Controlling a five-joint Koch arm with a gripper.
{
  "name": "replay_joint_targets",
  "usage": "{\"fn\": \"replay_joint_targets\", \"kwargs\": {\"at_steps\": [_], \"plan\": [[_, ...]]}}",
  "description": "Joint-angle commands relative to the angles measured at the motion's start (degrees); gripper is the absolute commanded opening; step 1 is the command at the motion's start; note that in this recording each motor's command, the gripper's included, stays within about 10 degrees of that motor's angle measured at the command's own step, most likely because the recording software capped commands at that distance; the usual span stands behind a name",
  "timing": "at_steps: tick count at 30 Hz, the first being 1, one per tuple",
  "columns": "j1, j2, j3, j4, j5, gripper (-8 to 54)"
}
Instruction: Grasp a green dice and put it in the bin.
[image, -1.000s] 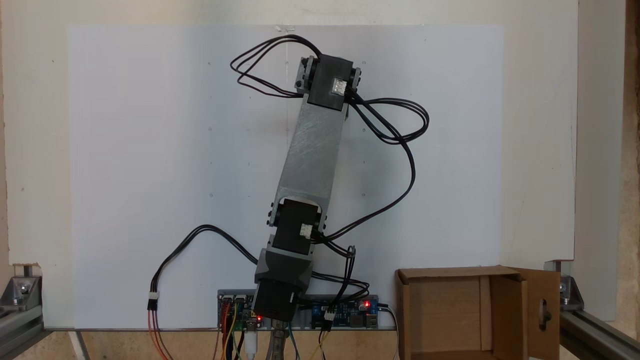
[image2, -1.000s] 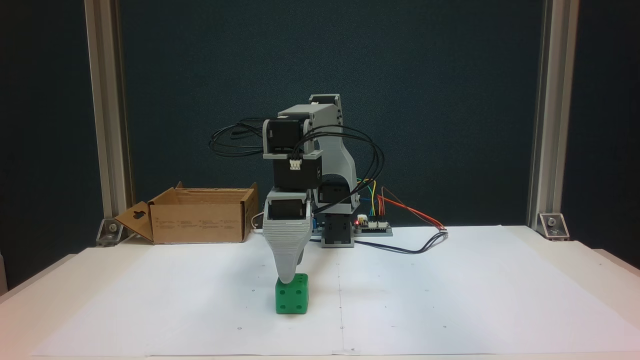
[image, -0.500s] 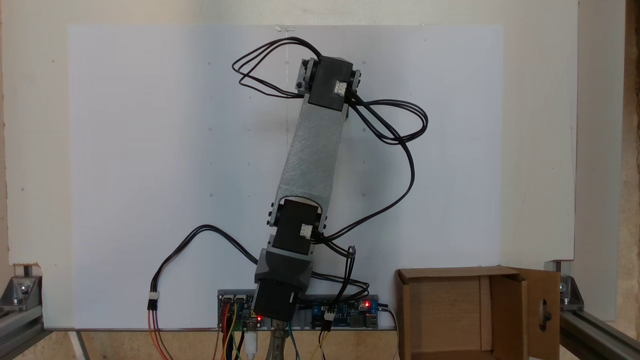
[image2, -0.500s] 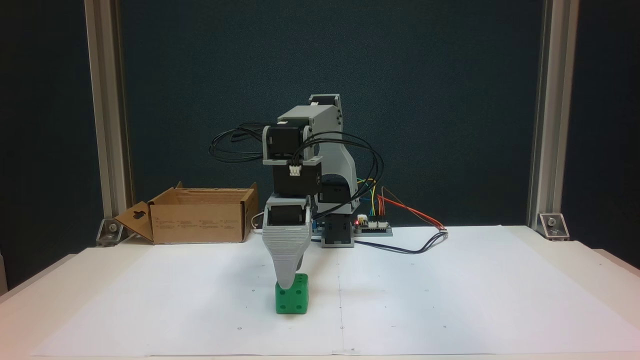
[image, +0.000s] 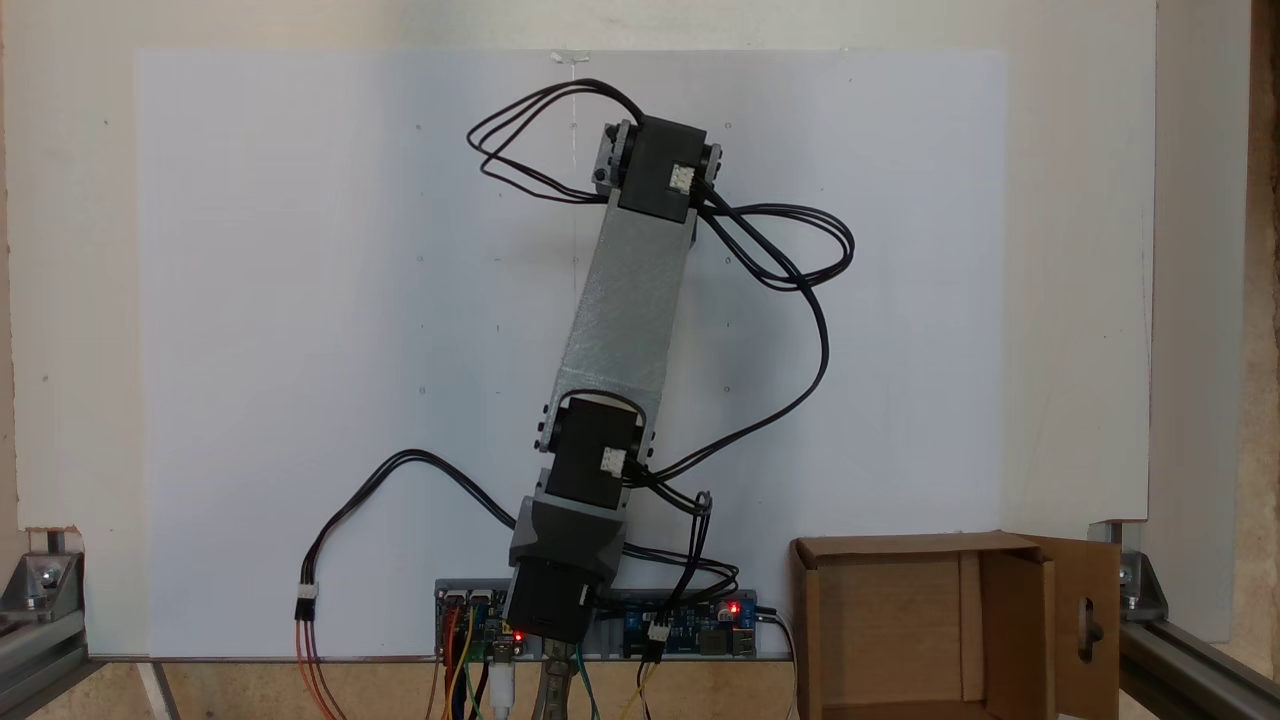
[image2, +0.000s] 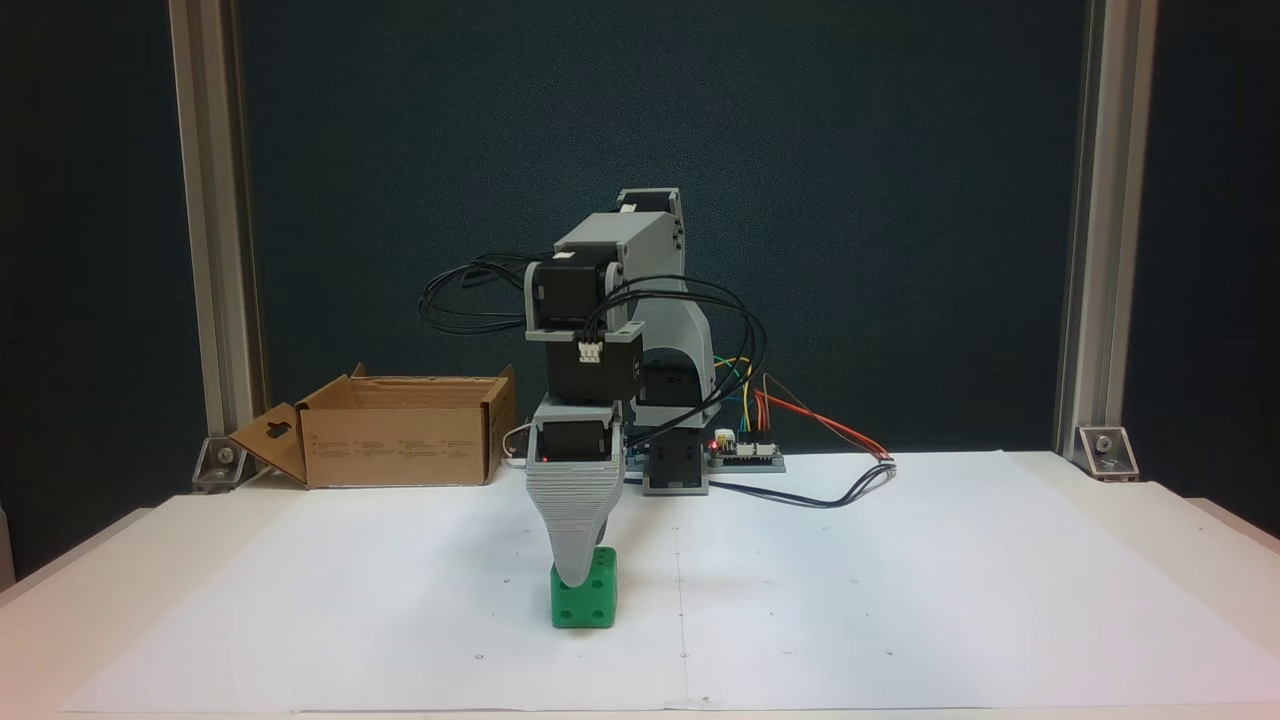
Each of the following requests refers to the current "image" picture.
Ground grey metal table clamp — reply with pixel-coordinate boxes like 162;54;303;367
538;640;581;720

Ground thin board power cable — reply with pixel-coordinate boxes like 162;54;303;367
755;605;801;720

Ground white paper sheet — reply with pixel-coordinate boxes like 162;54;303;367
573;50;1006;656
135;50;601;661

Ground blue power circuit board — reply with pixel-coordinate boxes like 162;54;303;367
600;590;761;658

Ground black motor cable loop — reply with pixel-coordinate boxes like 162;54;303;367
467;78;646;206
620;195;856;641

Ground controller board with jumper wires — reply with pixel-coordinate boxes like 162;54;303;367
435;580;516;663

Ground yellow jumper wire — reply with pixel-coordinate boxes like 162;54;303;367
452;606;477;720

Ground white usb cable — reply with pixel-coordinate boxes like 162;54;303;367
488;655;517;720

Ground green jumper wire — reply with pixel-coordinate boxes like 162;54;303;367
466;640;491;720

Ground grey metal strut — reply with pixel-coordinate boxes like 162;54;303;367
135;660;183;720

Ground metal corner bracket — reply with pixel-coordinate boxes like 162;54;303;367
1088;520;1169;623
0;530;86;616

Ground black cable with orange wires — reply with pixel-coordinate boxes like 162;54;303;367
293;448;521;720

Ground open cardboard box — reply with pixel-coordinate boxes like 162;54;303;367
790;530;1123;720

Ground aluminium frame post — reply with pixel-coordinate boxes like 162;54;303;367
1118;612;1280;720
0;598;93;720

